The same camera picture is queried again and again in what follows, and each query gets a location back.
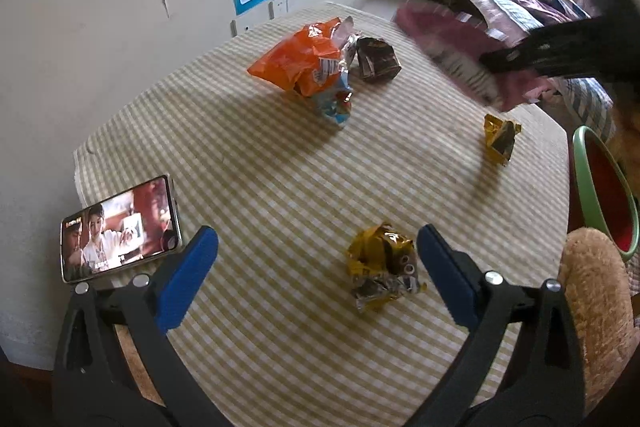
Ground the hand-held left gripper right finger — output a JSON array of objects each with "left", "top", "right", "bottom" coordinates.
[{"left": 400, "top": 223, "right": 586, "bottom": 427}]

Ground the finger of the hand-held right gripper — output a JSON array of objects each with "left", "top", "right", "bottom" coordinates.
[{"left": 479, "top": 19, "right": 601, "bottom": 78}]

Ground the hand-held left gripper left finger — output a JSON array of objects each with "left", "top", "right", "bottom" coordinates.
[{"left": 52, "top": 226, "right": 236, "bottom": 427}]

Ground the yellow wrapper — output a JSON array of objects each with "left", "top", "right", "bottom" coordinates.
[{"left": 347, "top": 223, "right": 428, "bottom": 314}]

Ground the maroon snack bag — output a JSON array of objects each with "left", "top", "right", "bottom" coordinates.
[{"left": 392, "top": 2, "right": 556, "bottom": 112}]

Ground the green basin with red inside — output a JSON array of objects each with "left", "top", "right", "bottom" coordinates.
[{"left": 570, "top": 125, "right": 640, "bottom": 264}]

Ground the purple duvet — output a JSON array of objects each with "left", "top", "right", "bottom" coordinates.
[{"left": 505, "top": 0, "right": 586, "bottom": 28}]

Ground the smartphone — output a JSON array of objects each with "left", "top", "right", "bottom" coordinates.
[{"left": 60, "top": 174, "right": 185, "bottom": 284}]

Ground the gold and black wrapper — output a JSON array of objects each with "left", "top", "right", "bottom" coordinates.
[{"left": 482, "top": 113, "right": 522, "bottom": 166}]

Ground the person's brown plush clothing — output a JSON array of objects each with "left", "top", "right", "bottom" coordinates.
[{"left": 557, "top": 227, "right": 638, "bottom": 415}]

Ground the dark brown snack packet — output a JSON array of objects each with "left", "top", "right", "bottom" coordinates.
[{"left": 352, "top": 36, "right": 402, "bottom": 84}]

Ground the light blue snack wrapper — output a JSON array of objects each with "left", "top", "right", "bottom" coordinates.
[{"left": 305, "top": 77, "right": 353, "bottom": 130}]

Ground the orange snack bag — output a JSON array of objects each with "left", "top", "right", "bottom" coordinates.
[{"left": 247, "top": 18, "right": 351, "bottom": 98}]

